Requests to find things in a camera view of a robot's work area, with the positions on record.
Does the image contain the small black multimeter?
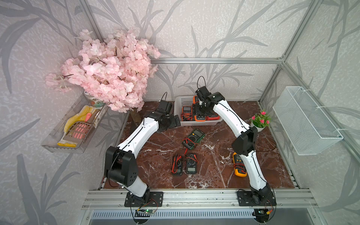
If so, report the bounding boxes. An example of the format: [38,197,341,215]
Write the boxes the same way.
[171,154,183,175]

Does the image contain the clear acrylic wall shelf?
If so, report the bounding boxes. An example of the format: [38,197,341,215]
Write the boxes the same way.
[41,95,108,154]

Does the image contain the pink cherry blossom tree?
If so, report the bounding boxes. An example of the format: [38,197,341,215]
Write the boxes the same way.
[45,30,161,113]

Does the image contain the yellow multimeter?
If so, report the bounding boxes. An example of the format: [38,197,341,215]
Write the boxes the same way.
[232,152,247,177]

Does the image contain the white plastic basket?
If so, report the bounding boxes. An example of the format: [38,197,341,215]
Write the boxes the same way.
[174,96,223,127]

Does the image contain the white wire wall basket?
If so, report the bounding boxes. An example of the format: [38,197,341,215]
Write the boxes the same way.
[273,86,344,156]

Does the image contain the brown pink slotted tool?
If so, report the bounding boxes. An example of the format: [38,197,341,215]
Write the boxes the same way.
[64,121,92,143]

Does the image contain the yellow mesh item on shelf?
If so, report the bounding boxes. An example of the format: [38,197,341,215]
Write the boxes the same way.
[64,106,95,133]

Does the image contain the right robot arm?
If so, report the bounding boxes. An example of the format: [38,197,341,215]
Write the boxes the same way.
[195,86,277,207]

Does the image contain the dark grey green multimeter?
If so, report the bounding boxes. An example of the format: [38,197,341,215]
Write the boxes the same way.
[185,153,198,174]

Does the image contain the large red multimeter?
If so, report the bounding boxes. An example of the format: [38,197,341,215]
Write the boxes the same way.
[206,112,220,121]

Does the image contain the orange multimeter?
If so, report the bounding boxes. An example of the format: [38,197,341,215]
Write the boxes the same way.
[181,106,194,122]
[192,96,206,122]

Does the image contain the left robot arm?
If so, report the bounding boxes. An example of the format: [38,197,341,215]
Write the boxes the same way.
[104,100,181,205]

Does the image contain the small potted pink flowers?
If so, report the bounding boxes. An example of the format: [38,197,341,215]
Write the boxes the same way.
[250,111,271,132]

